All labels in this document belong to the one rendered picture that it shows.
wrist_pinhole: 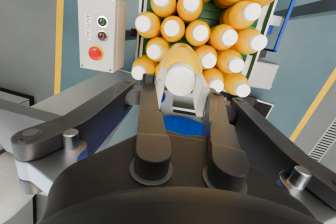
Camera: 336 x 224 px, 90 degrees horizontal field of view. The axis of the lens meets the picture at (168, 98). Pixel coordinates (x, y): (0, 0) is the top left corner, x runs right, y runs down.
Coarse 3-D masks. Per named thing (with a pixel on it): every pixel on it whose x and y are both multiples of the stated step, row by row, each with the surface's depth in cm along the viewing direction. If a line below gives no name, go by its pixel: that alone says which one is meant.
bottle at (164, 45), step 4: (160, 36) 60; (152, 40) 48; (156, 40) 48; (160, 40) 48; (164, 40) 50; (148, 44) 48; (160, 44) 47; (164, 44) 48; (168, 44) 53; (164, 48) 48; (164, 52) 48; (160, 56) 48; (152, 60) 52; (156, 60) 50
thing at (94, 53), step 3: (90, 48) 46; (93, 48) 46; (96, 48) 46; (90, 51) 47; (93, 51) 46; (96, 51) 46; (99, 51) 46; (90, 54) 47; (93, 54) 47; (96, 54) 47; (99, 54) 47; (90, 57) 47; (93, 57) 47; (96, 57) 47; (99, 57) 47
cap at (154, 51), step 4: (152, 44) 44; (156, 44) 45; (148, 48) 45; (152, 48) 45; (156, 48) 45; (160, 48) 45; (148, 52) 45; (152, 52) 45; (156, 52) 45; (160, 52) 45; (148, 56) 46; (152, 56) 45; (156, 56) 45
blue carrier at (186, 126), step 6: (168, 120) 64; (174, 120) 65; (180, 120) 66; (186, 120) 67; (192, 120) 67; (168, 126) 60; (174, 126) 61; (180, 126) 62; (186, 126) 62; (192, 126) 63; (198, 126) 64; (180, 132) 58; (186, 132) 58; (192, 132) 59; (198, 132) 60
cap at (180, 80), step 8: (168, 72) 21; (176, 72) 21; (184, 72) 21; (192, 72) 21; (168, 80) 21; (176, 80) 21; (184, 80) 21; (192, 80) 21; (168, 88) 21; (176, 88) 21; (184, 88) 21; (192, 88) 21
